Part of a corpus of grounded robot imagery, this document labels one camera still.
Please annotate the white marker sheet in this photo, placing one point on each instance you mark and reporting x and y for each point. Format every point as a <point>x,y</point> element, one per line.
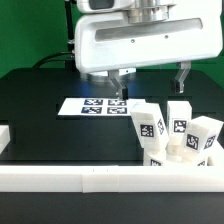
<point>97,107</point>

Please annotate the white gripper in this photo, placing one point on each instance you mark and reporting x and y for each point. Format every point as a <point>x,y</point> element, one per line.
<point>105,42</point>

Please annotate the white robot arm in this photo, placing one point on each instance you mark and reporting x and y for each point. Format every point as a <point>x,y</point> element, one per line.
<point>149,11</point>

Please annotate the white U-shaped fence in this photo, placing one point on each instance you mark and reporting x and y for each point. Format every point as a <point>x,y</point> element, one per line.
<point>110,179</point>

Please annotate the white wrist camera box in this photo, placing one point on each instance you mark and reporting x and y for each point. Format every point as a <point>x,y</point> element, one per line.
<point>98,6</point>

